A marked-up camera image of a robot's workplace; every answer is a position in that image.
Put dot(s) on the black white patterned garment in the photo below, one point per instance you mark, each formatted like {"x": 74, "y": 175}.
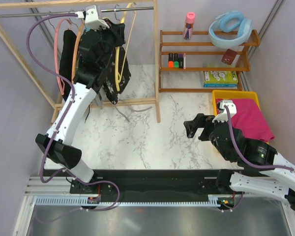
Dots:
{"x": 124, "y": 76}

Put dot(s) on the wooden shelf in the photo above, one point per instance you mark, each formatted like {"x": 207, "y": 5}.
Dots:
{"x": 206, "y": 60}

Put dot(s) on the orange hanger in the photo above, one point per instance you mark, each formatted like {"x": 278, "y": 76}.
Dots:
{"x": 75, "y": 52}

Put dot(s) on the pink hanger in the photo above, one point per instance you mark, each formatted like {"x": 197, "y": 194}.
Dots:
{"x": 60, "y": 82}

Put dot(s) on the white pen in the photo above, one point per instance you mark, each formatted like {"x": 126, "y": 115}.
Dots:
{"x": 184, "y": 61}

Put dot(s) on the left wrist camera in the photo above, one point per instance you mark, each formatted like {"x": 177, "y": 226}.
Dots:
{"x": 93, "y": 19}

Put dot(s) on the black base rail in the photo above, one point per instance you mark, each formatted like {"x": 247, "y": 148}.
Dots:
{"x": 153, "y": 186}

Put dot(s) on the wooden clothes rack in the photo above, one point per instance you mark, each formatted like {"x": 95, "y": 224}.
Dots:
{"x": 57, "y": 3}

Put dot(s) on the orange highlighter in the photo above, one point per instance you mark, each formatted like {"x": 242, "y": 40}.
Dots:
{"x": 170, "y": 60}

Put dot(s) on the green book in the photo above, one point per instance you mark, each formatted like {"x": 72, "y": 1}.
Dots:
{"x": 220, "y": 79}

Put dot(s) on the blue neck pillow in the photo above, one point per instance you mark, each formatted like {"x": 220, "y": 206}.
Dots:
{"x": 228, "y": 22}

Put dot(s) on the brown box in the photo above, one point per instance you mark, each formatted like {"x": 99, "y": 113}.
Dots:
{"x": 229, "y": 57}

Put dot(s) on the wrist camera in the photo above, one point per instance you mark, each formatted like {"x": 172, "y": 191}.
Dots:
{"x": 227, "y": 110}
{"x": 93, "y": 19}

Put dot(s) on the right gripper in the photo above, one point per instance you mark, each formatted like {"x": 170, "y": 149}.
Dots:
{"x": 200, "y": 121}

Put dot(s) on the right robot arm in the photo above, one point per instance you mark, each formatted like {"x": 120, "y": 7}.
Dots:
{"x": 252, "y": 155}

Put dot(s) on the pink trousers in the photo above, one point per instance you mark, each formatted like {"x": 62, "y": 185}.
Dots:
{"x": 251, "y": 121}

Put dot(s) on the yellow tray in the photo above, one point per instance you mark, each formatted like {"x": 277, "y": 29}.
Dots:
{"x": 219, "y": 95}

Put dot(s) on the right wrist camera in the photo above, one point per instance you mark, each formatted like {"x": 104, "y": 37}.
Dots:
{"x": 227, "y": 110}

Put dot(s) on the grey garment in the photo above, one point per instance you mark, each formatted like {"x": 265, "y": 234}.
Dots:
{"x": 99, "y": 98}

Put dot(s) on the pink water bottle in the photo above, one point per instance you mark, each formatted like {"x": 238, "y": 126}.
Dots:
{"x": 188, "y": 28}

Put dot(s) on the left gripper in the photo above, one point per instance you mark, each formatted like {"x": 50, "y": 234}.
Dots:
{"x": 117, "y": 31}

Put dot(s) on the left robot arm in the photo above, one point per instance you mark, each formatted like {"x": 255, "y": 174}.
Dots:
{"x": 96, "y": 72}

